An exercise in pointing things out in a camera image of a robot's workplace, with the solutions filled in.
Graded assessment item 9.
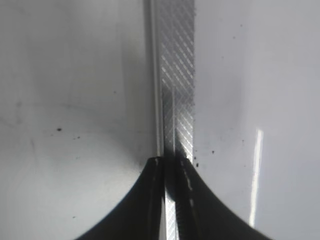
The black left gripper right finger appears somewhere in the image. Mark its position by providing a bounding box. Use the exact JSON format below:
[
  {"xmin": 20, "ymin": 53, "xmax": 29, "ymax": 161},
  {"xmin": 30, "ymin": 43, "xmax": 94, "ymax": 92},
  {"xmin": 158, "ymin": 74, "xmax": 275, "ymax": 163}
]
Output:
[{"xmin": 174, "ymin": 158, "xmax": 269, "ymax": 240}]

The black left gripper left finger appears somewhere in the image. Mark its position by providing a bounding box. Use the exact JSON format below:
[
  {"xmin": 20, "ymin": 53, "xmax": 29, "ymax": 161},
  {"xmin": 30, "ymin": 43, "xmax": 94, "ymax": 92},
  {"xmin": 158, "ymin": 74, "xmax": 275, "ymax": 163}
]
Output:
[{"xmin": 78, "ymin": 156, "xmax": 165, "ymax": 240}]

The white board with grey frame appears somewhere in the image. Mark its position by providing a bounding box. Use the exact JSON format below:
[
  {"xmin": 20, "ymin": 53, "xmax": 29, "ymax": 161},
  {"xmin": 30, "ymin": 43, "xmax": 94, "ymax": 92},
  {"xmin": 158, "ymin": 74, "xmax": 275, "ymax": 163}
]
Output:
[{"xmin": 146, "ymin": 0, "xmax": 320, "ymax": 240}]

